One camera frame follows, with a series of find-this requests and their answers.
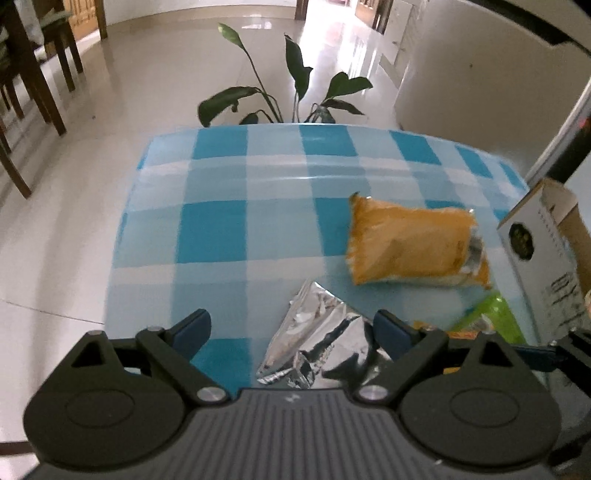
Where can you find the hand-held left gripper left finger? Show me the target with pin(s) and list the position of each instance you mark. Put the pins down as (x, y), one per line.
(191, 330)

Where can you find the wooden chair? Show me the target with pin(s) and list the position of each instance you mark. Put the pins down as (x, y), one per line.
(16, 170)
(64, 55)

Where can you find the cardboard box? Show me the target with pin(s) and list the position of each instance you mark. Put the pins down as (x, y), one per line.
(549, 258)

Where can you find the orange snack packet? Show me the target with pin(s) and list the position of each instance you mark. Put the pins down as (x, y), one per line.
(406, 244)

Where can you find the silver foil snack packet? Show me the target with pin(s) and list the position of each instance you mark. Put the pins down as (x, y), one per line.
(314, 337)

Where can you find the green potted plant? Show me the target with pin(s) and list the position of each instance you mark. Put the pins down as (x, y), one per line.
(226, 97)

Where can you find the black curved bar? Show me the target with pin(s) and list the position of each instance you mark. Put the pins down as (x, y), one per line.
(545, 30)

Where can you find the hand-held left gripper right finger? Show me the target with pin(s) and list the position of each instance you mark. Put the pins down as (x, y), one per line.
(392, 332)

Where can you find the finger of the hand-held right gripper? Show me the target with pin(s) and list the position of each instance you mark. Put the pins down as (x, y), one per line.
(538, 357)

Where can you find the wooden door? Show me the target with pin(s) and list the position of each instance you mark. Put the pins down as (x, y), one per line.
(87, 14)

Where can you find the green snack packet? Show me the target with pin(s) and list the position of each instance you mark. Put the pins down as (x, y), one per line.
(496, 318)

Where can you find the blue white checkered tablecloth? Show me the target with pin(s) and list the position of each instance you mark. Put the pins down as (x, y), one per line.
(217, 240)

